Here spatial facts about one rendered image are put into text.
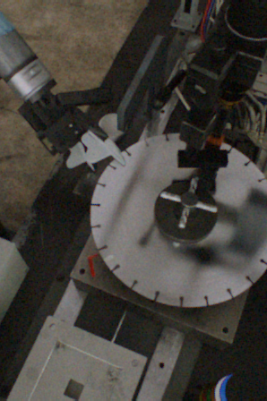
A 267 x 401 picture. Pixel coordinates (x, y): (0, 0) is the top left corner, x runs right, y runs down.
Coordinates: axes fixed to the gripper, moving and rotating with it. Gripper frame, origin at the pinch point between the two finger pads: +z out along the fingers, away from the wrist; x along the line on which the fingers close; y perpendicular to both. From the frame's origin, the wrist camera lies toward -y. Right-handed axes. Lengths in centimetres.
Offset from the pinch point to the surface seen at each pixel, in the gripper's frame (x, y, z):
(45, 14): -141, -74, -50
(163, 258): 16.8, 9.4, 13.8
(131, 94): 7.0, -9.1, -9.1
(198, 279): 20.5, 8.2, 19.3
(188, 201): 19.8, 0.9, 8.7
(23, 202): -102, 1, 8
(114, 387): 16.7, 29.4, 23.0
